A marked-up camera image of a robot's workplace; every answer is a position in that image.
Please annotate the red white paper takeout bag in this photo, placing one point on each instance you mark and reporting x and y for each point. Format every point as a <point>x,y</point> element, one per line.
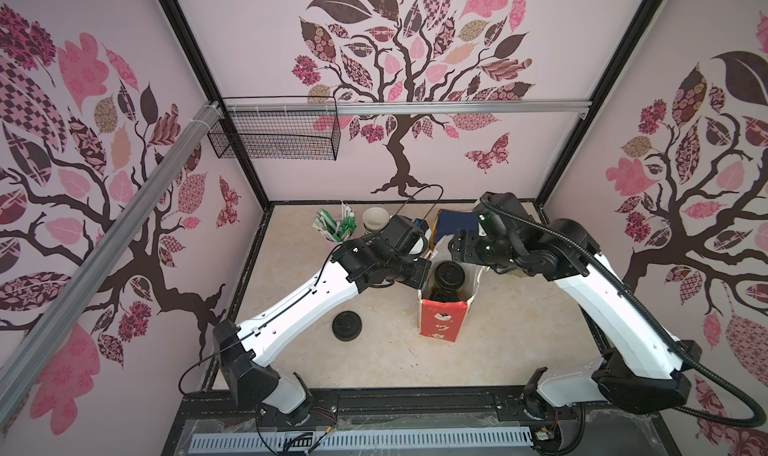
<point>445,321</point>

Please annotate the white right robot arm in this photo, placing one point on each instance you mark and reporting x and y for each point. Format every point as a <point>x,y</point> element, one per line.
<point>644,369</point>

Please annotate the aluminium horizontal rail back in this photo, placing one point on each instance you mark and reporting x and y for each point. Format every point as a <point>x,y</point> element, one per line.
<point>407,108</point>

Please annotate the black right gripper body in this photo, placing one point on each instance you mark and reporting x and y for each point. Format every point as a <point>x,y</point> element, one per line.
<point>475,249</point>

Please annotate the aluminium diagonal rail left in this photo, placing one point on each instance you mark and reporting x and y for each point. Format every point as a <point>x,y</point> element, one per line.
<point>21,370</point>

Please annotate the black vertical frame post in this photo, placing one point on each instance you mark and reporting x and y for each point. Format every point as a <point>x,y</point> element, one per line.
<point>193,53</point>

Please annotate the black wire mesh basket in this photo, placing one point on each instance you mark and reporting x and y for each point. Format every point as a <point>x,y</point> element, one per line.
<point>278,127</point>

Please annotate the stack of green paper cups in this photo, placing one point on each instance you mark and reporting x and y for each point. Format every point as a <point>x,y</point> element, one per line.
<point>375,219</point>

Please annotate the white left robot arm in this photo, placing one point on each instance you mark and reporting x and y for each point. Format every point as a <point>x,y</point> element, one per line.
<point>245,351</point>

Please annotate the white slotted cable duct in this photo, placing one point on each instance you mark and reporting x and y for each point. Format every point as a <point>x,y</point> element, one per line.
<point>357,441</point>

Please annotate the stack of black cup lids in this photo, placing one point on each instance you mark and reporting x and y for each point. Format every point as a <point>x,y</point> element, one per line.
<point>346,326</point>

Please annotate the navy blue paper bags stack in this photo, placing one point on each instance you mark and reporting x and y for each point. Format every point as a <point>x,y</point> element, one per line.
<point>449,222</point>

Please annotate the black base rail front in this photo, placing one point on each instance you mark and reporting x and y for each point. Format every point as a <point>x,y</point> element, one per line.
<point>585,429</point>

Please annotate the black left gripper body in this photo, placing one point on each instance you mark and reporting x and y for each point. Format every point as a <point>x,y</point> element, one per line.
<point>408,271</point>

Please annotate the black plastic cup lid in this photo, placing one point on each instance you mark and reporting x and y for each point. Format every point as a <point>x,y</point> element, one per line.
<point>449,276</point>
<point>444,296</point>

